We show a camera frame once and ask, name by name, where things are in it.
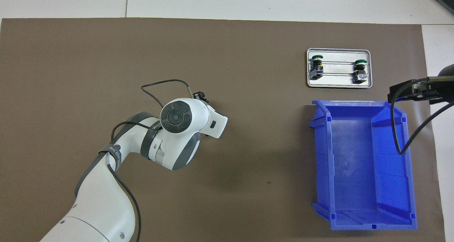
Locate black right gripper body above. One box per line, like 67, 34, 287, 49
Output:
417, 64, 454, 105

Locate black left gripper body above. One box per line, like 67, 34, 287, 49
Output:
194, 91, 210, 105

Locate brown table mat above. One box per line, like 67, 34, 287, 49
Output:
0, 18, 446, 242

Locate silver metal tray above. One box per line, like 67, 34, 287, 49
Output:
306, 48, 373, 89

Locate blue plastic storage bin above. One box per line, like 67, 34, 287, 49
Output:
309, 100, 417, 231

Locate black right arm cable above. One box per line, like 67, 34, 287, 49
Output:
390, 77, 454, 155

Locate green push button switch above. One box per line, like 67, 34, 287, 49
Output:
353, 59, 368, 84
310, 54, 324, 80

